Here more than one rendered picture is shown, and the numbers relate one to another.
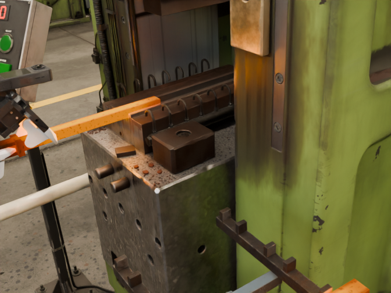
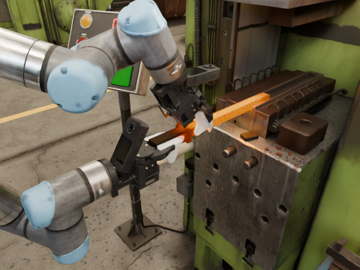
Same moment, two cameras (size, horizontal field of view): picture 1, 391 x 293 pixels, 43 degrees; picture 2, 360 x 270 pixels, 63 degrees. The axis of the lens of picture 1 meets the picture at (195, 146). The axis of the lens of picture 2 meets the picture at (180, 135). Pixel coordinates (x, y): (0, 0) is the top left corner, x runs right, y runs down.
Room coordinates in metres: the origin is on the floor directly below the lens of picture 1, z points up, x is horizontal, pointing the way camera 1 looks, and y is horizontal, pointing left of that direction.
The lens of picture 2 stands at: (0.30, 0.45, 1.38)
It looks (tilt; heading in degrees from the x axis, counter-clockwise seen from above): 31 degrees down; 353
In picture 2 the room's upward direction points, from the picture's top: straight up
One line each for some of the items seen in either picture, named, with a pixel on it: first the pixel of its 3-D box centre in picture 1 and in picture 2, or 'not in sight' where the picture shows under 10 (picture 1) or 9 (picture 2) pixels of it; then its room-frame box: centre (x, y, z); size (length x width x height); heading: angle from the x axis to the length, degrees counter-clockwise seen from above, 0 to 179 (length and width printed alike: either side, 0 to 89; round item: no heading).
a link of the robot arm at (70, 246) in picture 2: not in sight; (61, 231); (0.74, 0.65, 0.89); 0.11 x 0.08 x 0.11; 61
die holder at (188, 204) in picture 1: (210, 190); (279, 163); (1.16, -0.04, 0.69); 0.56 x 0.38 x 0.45; 125
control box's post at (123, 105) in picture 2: (41, 183); (130, 156); (1.49, 0.56, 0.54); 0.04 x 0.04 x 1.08; 35
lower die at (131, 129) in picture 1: (191, 100); (277, 95); (1.20, 0.00, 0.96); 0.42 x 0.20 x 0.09; 125
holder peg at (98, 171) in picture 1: (104, 171); (229, 151); (1.01, 0.22, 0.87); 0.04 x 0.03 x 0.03; 125
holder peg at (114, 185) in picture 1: (119, 185); (249, 163); (0.94, 0.18, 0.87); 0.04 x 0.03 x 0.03; 125
